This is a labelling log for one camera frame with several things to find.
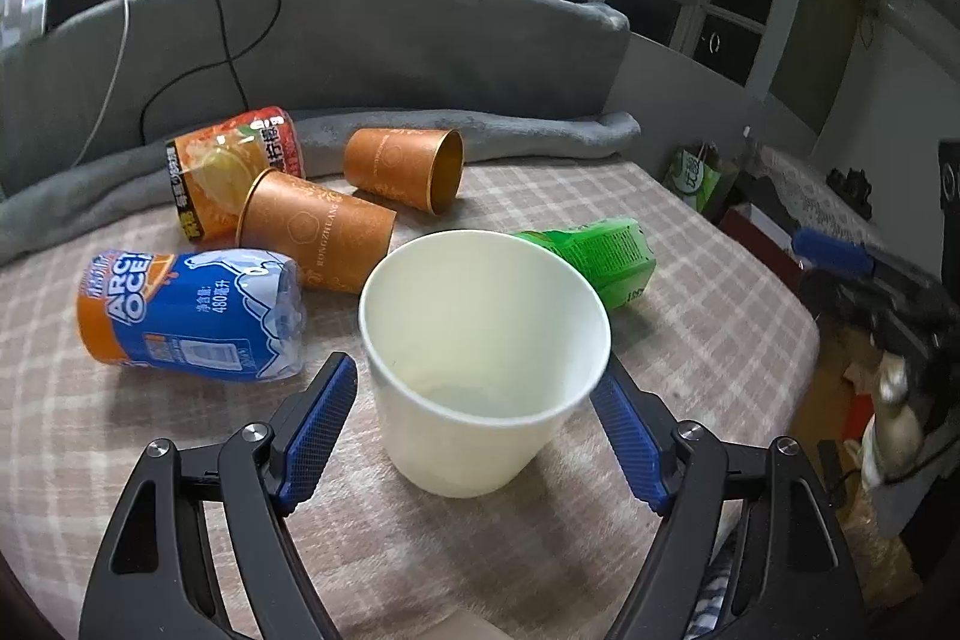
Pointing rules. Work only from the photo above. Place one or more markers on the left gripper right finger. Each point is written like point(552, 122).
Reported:
point(791, 572)

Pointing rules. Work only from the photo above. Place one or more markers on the grey cushion backrest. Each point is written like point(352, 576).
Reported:
point(131, 72)

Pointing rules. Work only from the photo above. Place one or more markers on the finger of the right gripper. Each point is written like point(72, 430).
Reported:
point(826, 252)

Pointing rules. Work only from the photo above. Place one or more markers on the green drink cup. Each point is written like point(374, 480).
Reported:
point(613, 256)

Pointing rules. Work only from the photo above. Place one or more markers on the brown paper cup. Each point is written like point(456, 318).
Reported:
point(413, 166)
point(336, 239)

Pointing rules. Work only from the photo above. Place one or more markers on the green paper shopping bag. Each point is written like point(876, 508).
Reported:
point(693, 173)

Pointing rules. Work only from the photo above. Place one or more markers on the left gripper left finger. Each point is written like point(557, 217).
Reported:
point(154, 575)

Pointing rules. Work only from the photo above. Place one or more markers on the blue orange Arctic Ocean cup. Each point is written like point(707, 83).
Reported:
point(233, 314)

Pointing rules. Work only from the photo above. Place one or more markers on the white paper cup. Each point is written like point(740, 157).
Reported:
point(480, 346)

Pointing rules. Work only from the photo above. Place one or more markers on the brown paper cup near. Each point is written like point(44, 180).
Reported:
point(336, 239)

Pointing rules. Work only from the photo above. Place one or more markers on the brown paper cup far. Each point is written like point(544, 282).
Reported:
point(413, 166)

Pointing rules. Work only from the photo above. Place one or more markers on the orange red noodle cup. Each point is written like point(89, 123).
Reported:
point(211, 170)

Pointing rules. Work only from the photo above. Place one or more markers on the white power strip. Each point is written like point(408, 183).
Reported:
point(23, 21)

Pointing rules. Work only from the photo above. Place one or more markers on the red cardboard box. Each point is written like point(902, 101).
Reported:
point(780, 263)

